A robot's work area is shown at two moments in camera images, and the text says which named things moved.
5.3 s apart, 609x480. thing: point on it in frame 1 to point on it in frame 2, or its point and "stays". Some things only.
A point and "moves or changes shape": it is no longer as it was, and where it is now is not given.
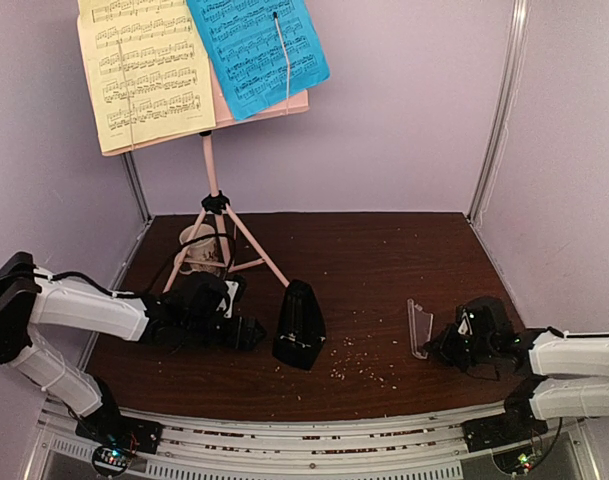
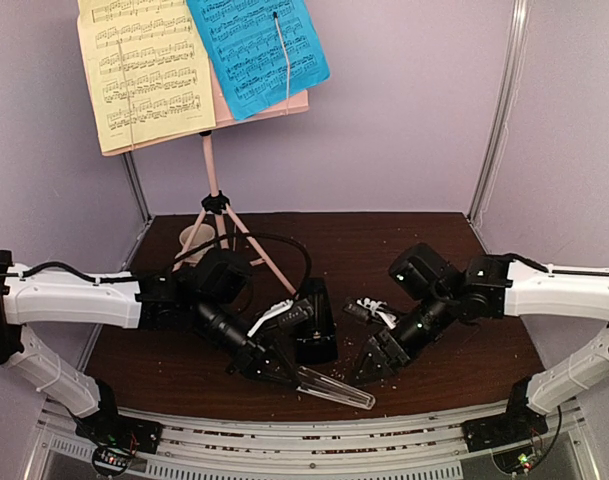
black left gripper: [233, 338] to [253, 357]
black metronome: [301, 331] moves or changes shape
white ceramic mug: [201, 255] stays
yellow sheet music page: [148, 69] stays
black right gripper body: [444, 348] to [385, 347]
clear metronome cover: [420, 325] moves or changes shape
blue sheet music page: [245, 47] stays
